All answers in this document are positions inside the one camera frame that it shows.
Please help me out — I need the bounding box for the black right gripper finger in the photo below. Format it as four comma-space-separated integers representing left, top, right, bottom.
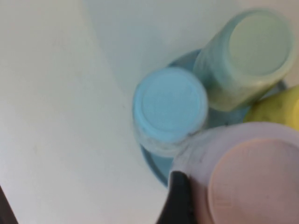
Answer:
155, 171, 195, 224

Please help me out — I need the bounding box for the pink marbled plastic cup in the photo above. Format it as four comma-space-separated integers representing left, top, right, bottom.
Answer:
169, 122, 299, 224

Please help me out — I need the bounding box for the blue round cup stand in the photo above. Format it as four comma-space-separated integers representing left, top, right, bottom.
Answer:
139, 49, 288, 189

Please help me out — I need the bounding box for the blue marbled plastic cup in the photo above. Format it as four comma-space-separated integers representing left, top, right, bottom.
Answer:
132, 67, 208, 160

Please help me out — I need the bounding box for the yellow marbled plastic cup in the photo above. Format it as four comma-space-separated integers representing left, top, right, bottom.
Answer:
242, 85, 299, 131

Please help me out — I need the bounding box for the green marbled plastic cup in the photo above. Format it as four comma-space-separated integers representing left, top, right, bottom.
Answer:
193, 8, 295, 112

